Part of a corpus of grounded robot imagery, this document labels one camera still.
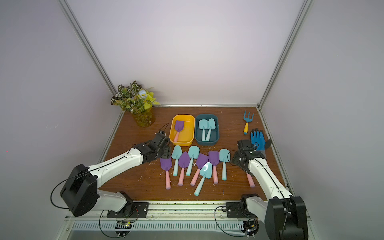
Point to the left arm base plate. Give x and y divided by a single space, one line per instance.
138 210

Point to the blue yellow garden rake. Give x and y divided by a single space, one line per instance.
247 118

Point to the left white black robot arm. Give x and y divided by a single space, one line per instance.
81 191

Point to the teal shovel eleventh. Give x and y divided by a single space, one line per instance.
211 126

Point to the aluminium front rail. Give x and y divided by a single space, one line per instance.
178 207

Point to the dark teal storage box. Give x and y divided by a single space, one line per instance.
214 133

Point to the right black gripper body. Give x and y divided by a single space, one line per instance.
258 153

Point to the yellow plastic storage box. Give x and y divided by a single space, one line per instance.
185 137

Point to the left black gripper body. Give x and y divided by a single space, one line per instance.
162 138

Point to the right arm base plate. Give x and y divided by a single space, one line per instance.
239 210

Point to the circuit board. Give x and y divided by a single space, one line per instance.
251 227
123 228

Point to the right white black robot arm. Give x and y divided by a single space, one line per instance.
284 215

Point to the purple shovel pink handle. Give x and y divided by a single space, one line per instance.
251 181
166 165
201 161
179 126
214 159
184 161

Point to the blue grey garden glove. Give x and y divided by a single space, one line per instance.
259 142

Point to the potted green plant vase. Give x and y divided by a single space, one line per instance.
138 101

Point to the left circuit board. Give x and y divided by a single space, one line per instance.
123 228

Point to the teal shovel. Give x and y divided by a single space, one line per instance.
193 155
206 173
203 124
225 157
176 154

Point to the right circuit board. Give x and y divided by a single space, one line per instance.
251 227

